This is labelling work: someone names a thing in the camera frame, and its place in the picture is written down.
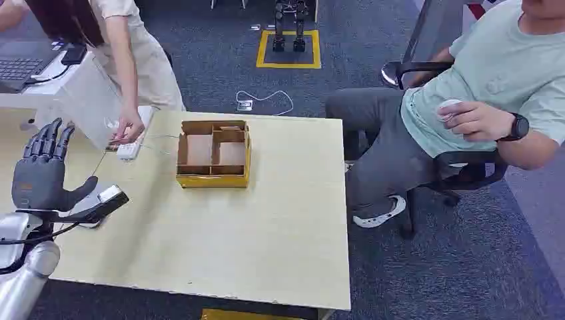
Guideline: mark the standing person's hand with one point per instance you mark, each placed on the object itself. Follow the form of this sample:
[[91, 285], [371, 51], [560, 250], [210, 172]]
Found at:
[[129, 126]]

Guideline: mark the seated person's left hand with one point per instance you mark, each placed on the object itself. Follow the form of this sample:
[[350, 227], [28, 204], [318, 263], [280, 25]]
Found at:
[[479, 120]]

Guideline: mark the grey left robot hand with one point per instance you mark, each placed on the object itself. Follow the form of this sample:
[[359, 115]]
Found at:
[[39, 181]]

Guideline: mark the small white round object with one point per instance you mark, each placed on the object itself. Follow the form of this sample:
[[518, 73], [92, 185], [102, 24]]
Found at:
[[446, 106]]

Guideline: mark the wooden compartment box yellow base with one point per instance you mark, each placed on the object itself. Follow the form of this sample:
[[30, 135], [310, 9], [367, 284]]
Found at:
[[212, 180]]

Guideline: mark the white power strip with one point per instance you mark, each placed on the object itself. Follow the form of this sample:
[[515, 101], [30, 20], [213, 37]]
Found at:
[[128, 152]]

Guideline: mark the black wristwatch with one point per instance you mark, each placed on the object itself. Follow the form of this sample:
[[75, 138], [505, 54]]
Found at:
[[518, 127]]

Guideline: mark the black office chair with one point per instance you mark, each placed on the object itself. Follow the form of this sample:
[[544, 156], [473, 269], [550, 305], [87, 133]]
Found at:
[[468, 170]]

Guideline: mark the grey flat card reader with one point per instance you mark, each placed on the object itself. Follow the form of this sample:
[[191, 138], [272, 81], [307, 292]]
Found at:
[[90, 199]]

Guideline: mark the seated person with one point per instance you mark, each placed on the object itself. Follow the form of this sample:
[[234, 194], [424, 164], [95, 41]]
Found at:
[[485, 66]]

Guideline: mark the standing person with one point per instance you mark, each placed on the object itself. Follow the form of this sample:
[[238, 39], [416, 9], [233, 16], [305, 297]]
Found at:
[[150, 66]]

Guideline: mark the black flat device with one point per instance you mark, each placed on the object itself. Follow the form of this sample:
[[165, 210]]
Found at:
[[73, 54]]

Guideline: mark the small card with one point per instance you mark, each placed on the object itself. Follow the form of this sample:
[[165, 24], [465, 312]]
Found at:
[[229, 128]]

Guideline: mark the grey partition panel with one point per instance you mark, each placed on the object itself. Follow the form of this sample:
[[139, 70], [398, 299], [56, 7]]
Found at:
[[432, 26]]

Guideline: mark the metal floor socket plate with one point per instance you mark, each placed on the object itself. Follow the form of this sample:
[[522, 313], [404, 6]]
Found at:
[[244, 105]]

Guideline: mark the dark grey laptop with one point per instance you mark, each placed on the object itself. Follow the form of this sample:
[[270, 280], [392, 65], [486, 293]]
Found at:
[[22, 62]]

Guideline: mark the white shoe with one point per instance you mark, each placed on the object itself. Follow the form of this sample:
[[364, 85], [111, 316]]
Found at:
[[382, 216]]

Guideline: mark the black robot legs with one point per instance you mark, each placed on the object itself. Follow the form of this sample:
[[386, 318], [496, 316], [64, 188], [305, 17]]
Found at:
[[299, 31]]

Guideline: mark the yellow floor tape strip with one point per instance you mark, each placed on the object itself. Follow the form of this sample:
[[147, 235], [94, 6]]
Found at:
[[238, 315]]

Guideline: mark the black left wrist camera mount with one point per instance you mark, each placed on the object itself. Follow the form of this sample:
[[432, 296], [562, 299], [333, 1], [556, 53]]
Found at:
[[106, 203]]

